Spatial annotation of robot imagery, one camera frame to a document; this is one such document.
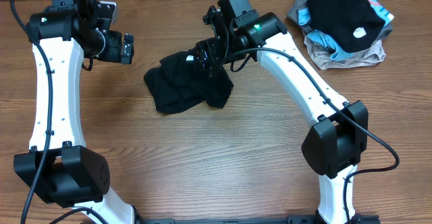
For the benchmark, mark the light blue garment in pile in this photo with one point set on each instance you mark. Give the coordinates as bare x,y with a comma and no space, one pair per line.
323,39

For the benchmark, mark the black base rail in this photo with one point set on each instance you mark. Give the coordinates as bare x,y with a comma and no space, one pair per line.
233,220

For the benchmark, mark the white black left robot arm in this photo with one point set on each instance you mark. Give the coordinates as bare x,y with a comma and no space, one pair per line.
67,37

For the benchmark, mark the black folded garment on pile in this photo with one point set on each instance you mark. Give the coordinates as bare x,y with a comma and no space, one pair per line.
353,24

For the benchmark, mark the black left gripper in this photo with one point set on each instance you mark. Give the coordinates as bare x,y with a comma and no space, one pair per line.
114,54

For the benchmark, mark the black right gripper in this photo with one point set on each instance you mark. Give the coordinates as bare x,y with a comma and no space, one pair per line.
210,53

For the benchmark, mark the grey garment in pile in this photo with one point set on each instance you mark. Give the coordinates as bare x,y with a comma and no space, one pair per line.
380,10

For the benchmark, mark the dark teal t-shirt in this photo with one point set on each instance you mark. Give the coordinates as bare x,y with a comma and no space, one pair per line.
177,87

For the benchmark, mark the beige garment in pile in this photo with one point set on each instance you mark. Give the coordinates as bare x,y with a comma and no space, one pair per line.
321,56

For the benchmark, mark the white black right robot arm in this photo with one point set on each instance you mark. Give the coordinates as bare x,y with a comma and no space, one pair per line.
336,137

